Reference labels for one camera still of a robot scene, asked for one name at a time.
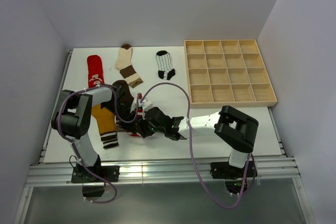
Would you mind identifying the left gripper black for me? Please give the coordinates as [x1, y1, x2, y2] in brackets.
[102, 101, 138, 134]

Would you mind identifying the red white striped sock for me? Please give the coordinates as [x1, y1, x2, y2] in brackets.
[115, 108, 143, 137]

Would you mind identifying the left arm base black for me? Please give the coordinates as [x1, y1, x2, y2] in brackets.
[69, 156, 120, 199]

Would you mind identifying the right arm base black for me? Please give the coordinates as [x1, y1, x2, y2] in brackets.
[210, 156, 258, 196]

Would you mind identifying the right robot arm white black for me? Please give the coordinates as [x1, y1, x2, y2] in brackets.
[142, 105, 259, 177]

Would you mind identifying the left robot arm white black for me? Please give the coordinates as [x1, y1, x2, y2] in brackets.
[51, 81, 141, 182]

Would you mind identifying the dark brown striped sock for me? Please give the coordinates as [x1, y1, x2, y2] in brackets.
[113, 80, 134, 109]

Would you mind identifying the mustard yellow striped sock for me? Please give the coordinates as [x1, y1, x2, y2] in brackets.
[91, 104, 119, 150]

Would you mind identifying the red sock with face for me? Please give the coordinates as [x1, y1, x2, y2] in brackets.
[87, 55, 104, 88]

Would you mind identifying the cream brown striped sock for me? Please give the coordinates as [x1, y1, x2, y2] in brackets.
[114, 44, 143, 88]

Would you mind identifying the white black pinstripe sock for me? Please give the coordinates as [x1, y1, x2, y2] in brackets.
[155, 50, 176, 80]

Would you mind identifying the wooden compartment tray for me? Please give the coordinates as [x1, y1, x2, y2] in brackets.
[184, 39, 277, 108]

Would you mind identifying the aluminium rail frame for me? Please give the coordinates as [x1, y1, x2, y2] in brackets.
[13, 48, 316, 224]

